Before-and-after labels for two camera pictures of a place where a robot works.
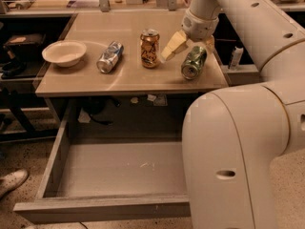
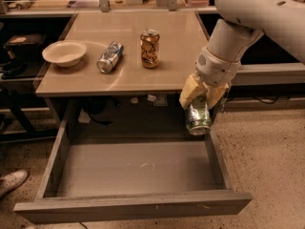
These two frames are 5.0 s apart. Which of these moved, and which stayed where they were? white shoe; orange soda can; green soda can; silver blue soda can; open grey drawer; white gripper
Moved: white gripper; green soda can
Stayed: orange soda can; white shoe; silver blue soda can; open grey drawer
